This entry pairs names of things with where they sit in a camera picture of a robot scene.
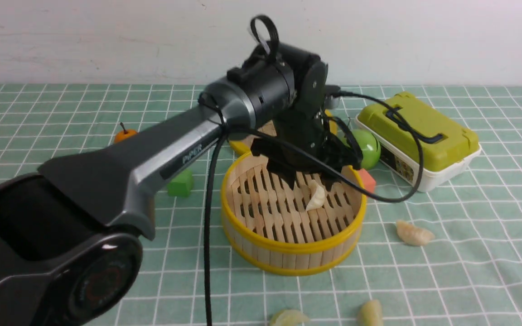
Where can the pale green dumpling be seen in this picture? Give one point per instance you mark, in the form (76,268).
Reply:
(289,317)

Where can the white dumpling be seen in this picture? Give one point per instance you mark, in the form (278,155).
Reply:
(318,196)

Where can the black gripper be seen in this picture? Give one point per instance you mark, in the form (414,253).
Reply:
(305,145)

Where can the green checkered tablecloth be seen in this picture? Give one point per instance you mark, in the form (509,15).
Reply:
(469,275)

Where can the green wooden cube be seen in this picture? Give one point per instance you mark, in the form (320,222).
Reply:
(181,185)

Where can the yellow bamboo steamer tray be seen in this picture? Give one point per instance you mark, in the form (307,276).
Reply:
(267,222)

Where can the orange wooden cube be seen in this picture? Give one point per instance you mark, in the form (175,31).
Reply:
(368,181)

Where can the cream dumpling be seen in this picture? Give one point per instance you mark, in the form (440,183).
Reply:
(412,235)

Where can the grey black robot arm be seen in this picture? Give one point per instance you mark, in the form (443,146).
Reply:
(69,233)

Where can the orange red pear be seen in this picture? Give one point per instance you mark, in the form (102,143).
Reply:
(124,133)

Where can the yellow green dumpling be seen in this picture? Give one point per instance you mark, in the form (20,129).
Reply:
(370,314)

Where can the green apple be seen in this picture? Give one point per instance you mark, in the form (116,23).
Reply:
(370,148)

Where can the green lidded white box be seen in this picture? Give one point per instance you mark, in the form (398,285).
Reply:
(419,143)

